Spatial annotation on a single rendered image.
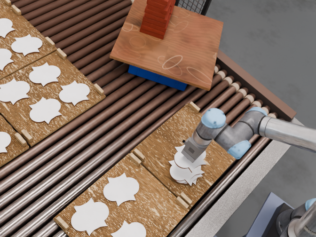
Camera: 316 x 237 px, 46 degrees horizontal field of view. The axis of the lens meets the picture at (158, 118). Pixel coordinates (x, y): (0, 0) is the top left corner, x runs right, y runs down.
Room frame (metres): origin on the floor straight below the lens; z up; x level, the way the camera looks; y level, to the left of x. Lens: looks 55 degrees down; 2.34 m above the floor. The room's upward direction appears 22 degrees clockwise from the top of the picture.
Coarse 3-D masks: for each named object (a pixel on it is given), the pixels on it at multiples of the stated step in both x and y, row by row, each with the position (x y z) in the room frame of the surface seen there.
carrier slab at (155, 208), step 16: (128, 160) 0.74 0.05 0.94; (112, 176) 0.64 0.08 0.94; (128, 176) 0.67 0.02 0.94; (144, 176) 0.69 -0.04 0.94; (96, 192) 0.55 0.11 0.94; (144, 192) 0.63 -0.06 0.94; (160, 192) 0.65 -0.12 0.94; (64, 208) 0.45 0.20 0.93; (112, 208) 0.52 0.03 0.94; (128, 208) 0.54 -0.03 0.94; (144, 208) 0.56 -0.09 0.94; (160, 208) 0.59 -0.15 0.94; (176, 208) 0.62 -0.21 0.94; (112, 224) 0.46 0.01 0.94; (144, 224) 0.50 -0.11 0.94; (160, 224) 0.53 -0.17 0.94; (176, 224) 0.55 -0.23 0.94
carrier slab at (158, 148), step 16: (176, 112) 1.07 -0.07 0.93; (192, 112) 1.11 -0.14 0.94; (160, 128) 0.95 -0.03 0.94; (176, 128) 0.98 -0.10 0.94; (192, 128) 1.02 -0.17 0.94; (144, 144) 0.84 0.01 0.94; (160, 144) 0.87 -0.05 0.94; (176, 144) 0.90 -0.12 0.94; (144, 160) 0.77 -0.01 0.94; (160, 160) 0.79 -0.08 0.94; (208, 160) 0.89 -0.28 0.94; (224, 160) 0.92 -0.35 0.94; (160, 176) 0.72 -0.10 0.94; (208, 176) 0.81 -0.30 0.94; (176, 192) 0.68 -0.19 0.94; (192, 192) 0.71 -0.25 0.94
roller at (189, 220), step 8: (256, 144) 1.09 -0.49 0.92; (264, 144) 1.11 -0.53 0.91; (248, 152) 1.03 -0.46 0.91; (256, 152) 1.04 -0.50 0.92; (240, 160) 0.97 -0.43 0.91; (248, 160) 0.98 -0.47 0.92; (232, 168) 0.91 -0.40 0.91; (240, 168) 0.92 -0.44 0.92; (224, 176) 0.86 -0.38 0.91; (232, 176) 0.87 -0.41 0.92; (216, 184) 0.81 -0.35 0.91; (224, 184) 0.81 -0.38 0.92; (208, 192) 0.76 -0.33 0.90; (216, 192) 0.76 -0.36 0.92; (208, 200) 0.71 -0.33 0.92; (200, 208) 0.66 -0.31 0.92; (192, 216) 0.62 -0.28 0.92; (184, 224) 0.57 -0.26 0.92; (192, 224) 0.59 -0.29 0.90; (176, 232) 0.53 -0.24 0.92; (184, 232) 0.55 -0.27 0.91
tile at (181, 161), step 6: (180, 150) 0.81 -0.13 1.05; (174, 156) 0.77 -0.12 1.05; (180, 156) 0.78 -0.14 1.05; (204, 156) 0.83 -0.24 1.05; (180, 162) 0.76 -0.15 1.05; (186, 162) 0.77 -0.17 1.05; (198, 162) 0.79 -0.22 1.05; (204, 162) 0.80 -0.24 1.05; (186, 168) 0.75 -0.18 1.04; (192, 168) 0.75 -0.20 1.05
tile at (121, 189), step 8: (120, 176) 0.65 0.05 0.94; (112, 184) 0.60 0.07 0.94; (120, 184) 0.62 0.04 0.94; (128, 184) 0.63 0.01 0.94; (136, 184) 0.64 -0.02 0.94; (104, 192) 0.56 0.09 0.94; (112, 192) 0.57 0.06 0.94; (120, 192) 0.59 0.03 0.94; (128, 192) 0.60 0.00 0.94; (136, 192) 0.61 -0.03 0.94; (112, 200) 0.54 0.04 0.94; (120, 200) 0.55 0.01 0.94; (128, 200) 0.57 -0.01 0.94
